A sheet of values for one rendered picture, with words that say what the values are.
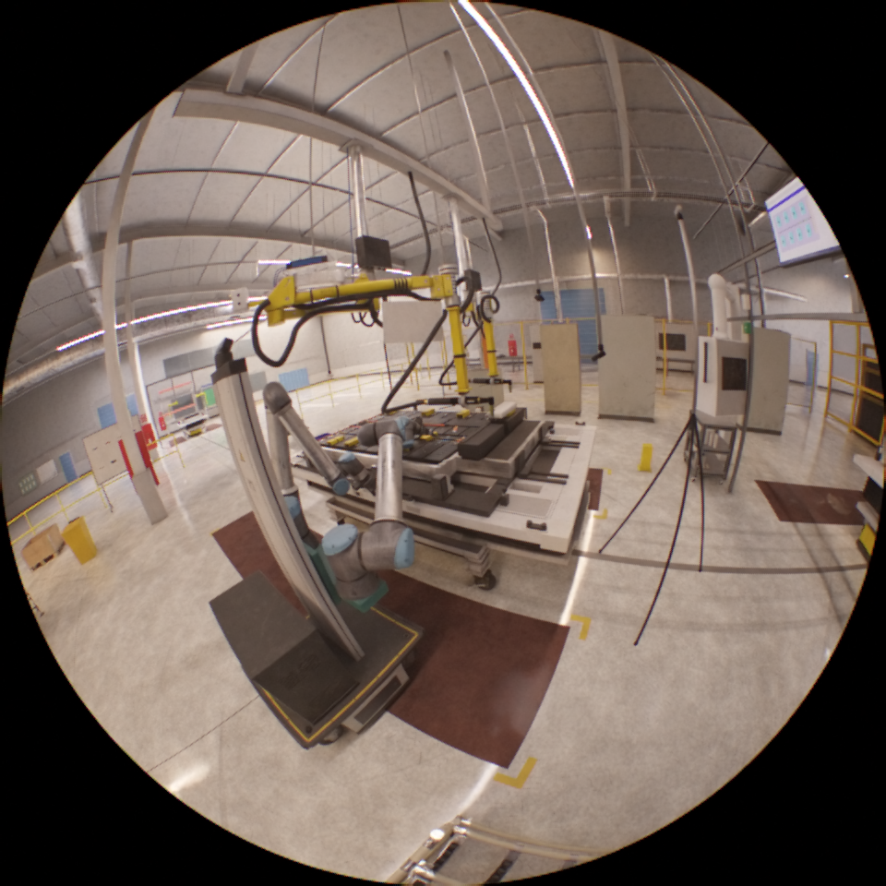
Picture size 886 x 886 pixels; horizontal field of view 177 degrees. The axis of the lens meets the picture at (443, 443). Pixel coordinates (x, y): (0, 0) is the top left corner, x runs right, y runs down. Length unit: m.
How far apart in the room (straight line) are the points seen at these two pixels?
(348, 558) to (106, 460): 8.34
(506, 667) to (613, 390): 5.28
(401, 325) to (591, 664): 2.20
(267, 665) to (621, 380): 6.15
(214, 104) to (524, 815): 3.58
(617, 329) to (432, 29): 8.66
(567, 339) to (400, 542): 5.55
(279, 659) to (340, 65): 10.43
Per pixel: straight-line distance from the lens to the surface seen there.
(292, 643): 1.17
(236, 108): 2.02
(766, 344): 6.95
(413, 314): 1.56
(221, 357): 1.07
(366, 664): 1.63
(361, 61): 9.87
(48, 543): 8.58
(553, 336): 6.16
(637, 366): 6.03
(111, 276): 6.48
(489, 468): 1.78
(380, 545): 1.03
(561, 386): 6.23
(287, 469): 1.56
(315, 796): 1.90
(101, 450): 8.98
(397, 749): 1.78
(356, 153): 2.28
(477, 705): 1.78
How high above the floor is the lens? 1.70
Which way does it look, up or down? 19 degrees down
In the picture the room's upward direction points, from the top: 8 degrees counter-clockwise
